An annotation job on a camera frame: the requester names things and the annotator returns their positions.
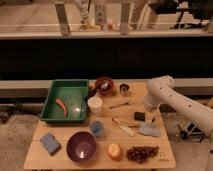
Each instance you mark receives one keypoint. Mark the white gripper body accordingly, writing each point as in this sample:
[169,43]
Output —
[150,109]

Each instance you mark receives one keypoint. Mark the black eraser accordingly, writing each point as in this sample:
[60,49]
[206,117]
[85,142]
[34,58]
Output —
[140,116]

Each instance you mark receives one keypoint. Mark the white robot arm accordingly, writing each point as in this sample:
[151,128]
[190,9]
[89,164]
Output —
[161,89]

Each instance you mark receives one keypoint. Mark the green plastic tray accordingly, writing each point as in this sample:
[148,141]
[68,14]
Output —
[72,92]

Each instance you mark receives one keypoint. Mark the light blue cloth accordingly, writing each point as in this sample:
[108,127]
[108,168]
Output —
[149,130]

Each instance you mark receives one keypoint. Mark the metal fork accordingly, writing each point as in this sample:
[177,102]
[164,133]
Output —
[120,105]

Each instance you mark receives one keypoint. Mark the wooden spatula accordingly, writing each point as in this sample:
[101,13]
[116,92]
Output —
[125,126]

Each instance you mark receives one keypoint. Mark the bunch of dark grapes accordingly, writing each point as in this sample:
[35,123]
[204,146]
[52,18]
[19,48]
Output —
[141,154]

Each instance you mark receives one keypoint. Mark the red bowl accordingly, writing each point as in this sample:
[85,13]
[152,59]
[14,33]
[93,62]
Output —
[110,88]

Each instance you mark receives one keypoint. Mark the orange fruit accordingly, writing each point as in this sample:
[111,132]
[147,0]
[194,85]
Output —
[114,151]

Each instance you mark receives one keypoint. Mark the black ladle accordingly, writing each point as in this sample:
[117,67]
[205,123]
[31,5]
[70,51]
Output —
[95,91]

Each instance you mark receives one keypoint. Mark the white cup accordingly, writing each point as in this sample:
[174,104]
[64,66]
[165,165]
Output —
[95,104]

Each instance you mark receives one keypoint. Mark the blue glass cup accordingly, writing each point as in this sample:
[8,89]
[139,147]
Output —
[97,128]

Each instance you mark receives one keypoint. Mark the purple bowl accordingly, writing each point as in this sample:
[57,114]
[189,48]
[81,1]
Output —
[81,147]

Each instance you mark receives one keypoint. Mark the red chili pepper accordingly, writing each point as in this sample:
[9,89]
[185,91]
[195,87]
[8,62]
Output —
[62,105]

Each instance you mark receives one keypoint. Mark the blue sponge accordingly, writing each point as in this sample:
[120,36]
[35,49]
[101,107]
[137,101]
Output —
[50,143]

